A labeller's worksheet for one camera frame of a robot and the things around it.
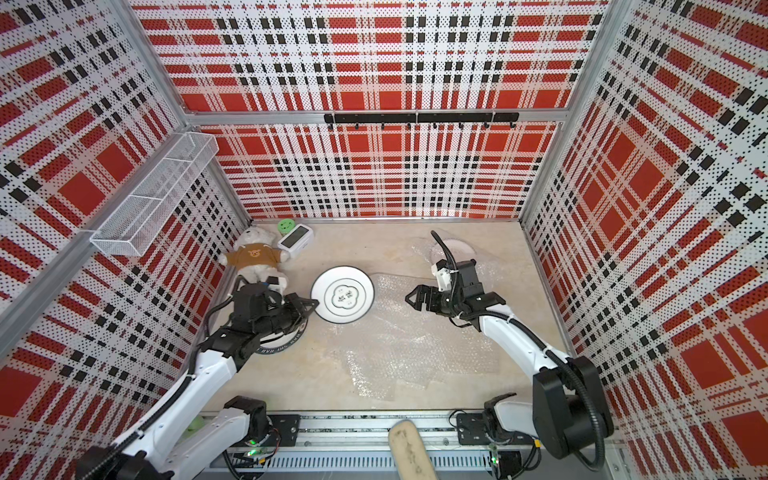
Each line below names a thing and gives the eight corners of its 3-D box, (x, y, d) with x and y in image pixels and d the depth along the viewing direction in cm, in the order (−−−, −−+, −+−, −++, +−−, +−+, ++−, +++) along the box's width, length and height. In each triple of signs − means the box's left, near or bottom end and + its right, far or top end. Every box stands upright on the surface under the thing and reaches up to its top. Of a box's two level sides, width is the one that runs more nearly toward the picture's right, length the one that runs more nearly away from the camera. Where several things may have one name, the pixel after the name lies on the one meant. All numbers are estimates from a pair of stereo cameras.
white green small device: (279, 250, 114) (275, 242, 110) (304, 230, 120) (301, 222, 117) (296, 261, 110) (292, 253, 107) (320, 240, 117) (317, 232, 113)
